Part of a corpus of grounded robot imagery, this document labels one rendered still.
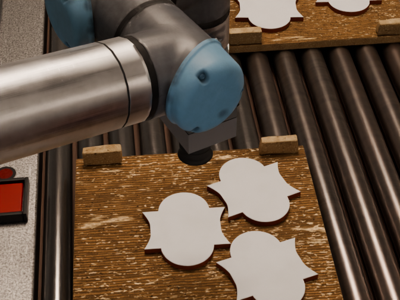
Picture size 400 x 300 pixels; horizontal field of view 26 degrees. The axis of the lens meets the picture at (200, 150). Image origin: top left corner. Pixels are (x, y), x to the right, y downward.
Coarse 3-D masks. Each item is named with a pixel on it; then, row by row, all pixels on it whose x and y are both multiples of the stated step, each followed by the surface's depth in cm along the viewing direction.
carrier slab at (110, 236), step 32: (128, 160) 131; (160, 160) 131; (224, 160) 131; (256, 160) 131; (288, 160) 131; (96, 192) 126; (128, 192) 126; (160, 192) 126; (192, 192) 126; (96, 224) 122; (128, 224) 122; (224, 224) 122; (288, 224) 122; (320, 224) 122; (96, 256) 117; (128, 256) 117; (160, 256) 117; (224, 256) 117; (320, 256) 117; (96, 288) 113; (128, 288) 113; (160, 288) 113; (192, 288) 113; (224, 288) 113; (320, 288) 113
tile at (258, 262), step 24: (240, 240) 118; (264, 240) 118; (288, 240) 118; (216, 264) 116; (240, 264) 115; (264, 264) 115; (288, 264) 115; (240, 288) 112; (264, 288) 112; (288, 288) 112
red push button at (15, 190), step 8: (8, 184) 129; (16, 184) 129; (0, 192) 127; (8, 192) 127; (16, 192) 127; (0, 200) 126; (8, 200) 126; (16, 200) 126; (0, 208) 125; (8, 208) 125; (16, 208) 125
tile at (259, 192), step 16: (240, 160) 130; (224, 176) 127; (240, 176) 127; (256, 176) 127; (272, 176) 127; (224, 192) 125; (240, 192) 125; (256, 192) 125; (272, 192) 125; (288, 192) 125; (240, 208) 123; (256, 208) 123; (272, 208) 123; (288, 208) 123; (256, 224) 122; (272, 224) 121
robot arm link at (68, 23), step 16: (48, 0) 82; (64, 0) 79; (80, 0) 79; (96, 0) 79; (112, 0) 78; (128, 0) 77; (144, 0) 77; (48, 16) 84; (64, 16) 80; (80, 16) 79; (96, 16) 79; (112, 16) 77; (64, 32) 81; (80, 32) 79; (96, 32) 80; (112, 32) 77
